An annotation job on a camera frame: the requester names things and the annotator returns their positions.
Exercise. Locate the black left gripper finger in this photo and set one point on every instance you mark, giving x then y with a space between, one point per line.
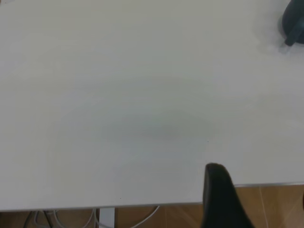
221 202

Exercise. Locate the dark blue-grey ceramic mug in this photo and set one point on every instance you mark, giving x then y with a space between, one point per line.
293 21

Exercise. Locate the white table leg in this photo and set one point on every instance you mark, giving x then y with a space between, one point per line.
107 218

